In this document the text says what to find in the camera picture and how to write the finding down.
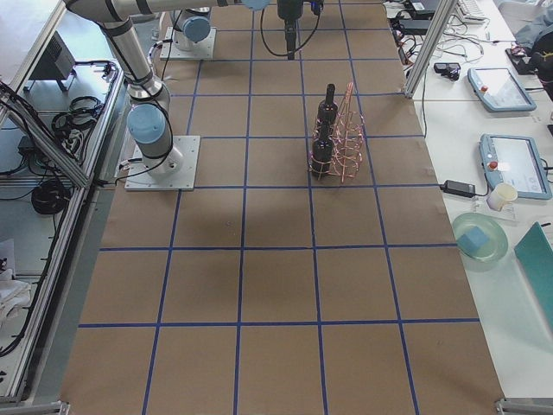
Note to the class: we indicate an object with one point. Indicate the dark bottle in basket left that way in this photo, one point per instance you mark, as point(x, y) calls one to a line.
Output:
point(327, 109)

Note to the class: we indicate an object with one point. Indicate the aluminium frame post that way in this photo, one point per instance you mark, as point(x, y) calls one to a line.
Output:
point(436, 28)

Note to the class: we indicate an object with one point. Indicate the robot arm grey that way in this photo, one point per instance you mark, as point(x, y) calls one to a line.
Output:
point(195, 25)

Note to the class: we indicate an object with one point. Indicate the blue foam cube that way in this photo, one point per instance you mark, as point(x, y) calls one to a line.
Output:
point(472, 240)

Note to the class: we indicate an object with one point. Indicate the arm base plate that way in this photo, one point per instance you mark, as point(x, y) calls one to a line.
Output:
point(183, 49)
point(178, 171)

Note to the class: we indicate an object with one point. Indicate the copper wire wine basket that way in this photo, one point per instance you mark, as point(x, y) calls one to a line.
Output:
point(348, 137)

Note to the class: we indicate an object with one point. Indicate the teach pendant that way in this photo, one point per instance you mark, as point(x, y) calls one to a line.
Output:
point(514, 160)
point(499, 90)

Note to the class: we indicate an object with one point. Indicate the black adapter on table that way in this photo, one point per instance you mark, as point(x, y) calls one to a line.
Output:
point(462, 189)

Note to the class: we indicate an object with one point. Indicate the dark bottle in basket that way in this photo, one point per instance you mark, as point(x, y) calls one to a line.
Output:
point(327, 109)
point(322, 150)

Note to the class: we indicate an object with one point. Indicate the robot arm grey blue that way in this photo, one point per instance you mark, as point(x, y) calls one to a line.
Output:
point(147, 120)

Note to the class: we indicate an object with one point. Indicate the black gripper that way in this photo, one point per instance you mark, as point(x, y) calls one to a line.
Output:
point(288, 9)

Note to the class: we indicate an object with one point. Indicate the teal board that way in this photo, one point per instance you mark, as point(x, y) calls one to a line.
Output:
point(534, 253)

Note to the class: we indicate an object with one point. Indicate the teach pendant near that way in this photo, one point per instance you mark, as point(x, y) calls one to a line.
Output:
point(514, 160)

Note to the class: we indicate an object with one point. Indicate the teach pendant far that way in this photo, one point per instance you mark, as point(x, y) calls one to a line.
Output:
point(499, 90)

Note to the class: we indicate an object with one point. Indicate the white paper cup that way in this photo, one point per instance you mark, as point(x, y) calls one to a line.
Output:
point(502, 194)

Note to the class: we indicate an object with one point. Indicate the green glass plate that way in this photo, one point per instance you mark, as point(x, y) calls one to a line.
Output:
point(497, 246)

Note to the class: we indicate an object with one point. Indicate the grey control box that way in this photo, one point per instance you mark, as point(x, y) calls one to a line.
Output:
point(56, 63)

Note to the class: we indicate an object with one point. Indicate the dark bottle in basket right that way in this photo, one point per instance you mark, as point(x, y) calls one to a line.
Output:
point(322, 150)

